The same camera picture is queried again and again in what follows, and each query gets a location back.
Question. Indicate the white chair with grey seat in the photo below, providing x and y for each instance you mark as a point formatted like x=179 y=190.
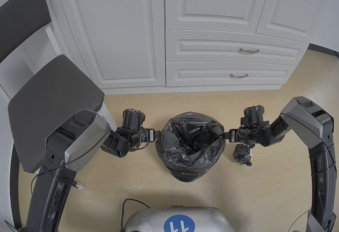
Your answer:
x=53 y=98

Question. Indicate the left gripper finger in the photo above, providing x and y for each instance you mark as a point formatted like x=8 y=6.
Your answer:
x=157 y=135

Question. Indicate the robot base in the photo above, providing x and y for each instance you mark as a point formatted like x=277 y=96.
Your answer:
x=211 y=220

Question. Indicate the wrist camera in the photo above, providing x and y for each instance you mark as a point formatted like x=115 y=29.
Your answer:
x=243 y=121
x=142 y=117

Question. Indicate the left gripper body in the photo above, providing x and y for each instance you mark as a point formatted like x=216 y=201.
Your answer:
x=149 y=135

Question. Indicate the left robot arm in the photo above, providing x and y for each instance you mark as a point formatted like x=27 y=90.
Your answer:
x=76 y=140

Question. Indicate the black plastic bag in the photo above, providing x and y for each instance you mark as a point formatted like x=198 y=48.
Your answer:
x=190 y=162

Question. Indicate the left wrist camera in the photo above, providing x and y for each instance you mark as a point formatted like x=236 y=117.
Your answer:
x=142 y=117

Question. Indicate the black plastic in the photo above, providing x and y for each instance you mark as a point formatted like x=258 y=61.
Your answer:
x=241 y=154

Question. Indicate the white wardrobe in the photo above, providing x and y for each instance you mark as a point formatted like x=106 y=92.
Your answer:
x=119 y=26

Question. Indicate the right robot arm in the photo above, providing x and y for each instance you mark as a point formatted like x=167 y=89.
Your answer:
x=304 y=117

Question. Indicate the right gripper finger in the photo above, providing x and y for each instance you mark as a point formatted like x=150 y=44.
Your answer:
x=227 y=135

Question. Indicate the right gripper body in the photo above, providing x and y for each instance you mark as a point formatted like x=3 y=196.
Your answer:
x=234 y=135

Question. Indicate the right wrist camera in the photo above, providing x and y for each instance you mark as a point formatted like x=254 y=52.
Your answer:
x=243 y=121

